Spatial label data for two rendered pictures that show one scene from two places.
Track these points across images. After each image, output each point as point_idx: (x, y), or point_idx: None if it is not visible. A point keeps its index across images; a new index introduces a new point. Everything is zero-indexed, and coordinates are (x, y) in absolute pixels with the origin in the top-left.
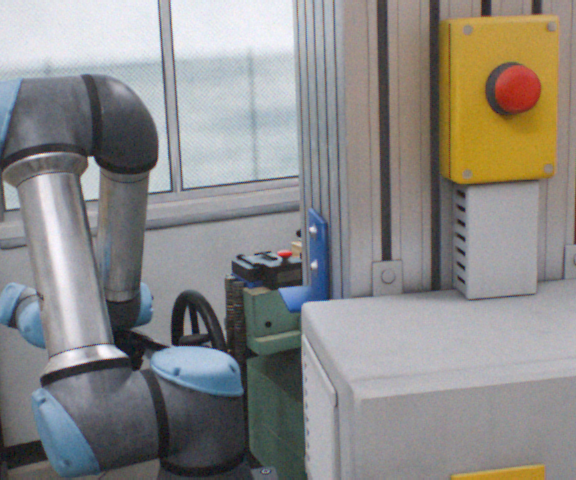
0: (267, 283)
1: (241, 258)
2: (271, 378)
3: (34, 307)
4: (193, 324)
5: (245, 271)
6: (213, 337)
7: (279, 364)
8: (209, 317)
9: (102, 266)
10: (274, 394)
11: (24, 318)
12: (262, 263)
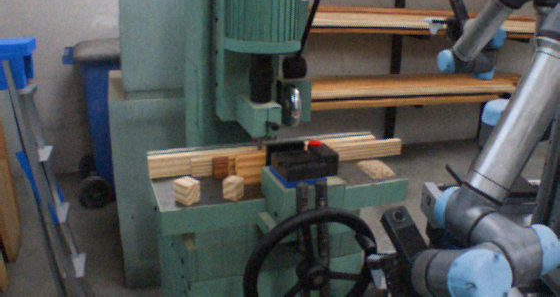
0: (331, 171)
1: (290, 164)
2: (264, 268)
3: (551, 234)
4: (312, 243)
5: (320, 169)
6: (369, 229)
7: (283, 248)
8: (358, 217)
9: (523, 168)
10: (269, 279)
11: (555, 250)
12: (324, 156)
